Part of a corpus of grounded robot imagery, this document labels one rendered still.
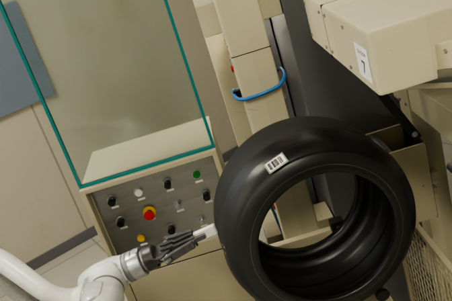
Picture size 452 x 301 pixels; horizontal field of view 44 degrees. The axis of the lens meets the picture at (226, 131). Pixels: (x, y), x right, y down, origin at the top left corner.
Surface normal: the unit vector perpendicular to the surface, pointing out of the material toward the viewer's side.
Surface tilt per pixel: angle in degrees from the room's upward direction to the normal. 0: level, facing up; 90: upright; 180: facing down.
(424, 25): 90
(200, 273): 90
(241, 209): 61
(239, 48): 90
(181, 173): 90
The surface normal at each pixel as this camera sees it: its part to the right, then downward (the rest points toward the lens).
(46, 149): 0.54, 0.18
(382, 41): 0.10, 0.36
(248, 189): -0.49, -0.17
